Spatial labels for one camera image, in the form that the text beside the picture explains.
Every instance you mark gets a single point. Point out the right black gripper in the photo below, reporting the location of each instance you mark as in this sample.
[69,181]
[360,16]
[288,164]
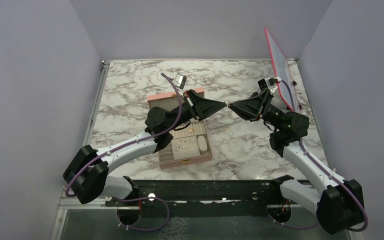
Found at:
[255,107]

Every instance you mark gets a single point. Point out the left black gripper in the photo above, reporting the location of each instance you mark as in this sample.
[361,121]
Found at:
[201,107]

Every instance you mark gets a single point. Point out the pink jewelry box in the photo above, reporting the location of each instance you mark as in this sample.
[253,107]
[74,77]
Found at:
[183,148]

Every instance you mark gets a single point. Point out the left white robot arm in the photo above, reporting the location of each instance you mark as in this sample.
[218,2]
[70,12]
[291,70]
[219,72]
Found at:
[87,175]

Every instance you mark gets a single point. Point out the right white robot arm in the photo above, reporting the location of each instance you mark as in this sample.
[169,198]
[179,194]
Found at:
[337,203]

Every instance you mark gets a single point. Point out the beige watch pillow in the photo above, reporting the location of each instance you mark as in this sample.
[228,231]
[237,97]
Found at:
[202,145]

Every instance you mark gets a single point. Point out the black metal base rail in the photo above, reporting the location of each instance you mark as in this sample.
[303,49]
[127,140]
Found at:
[160,199]

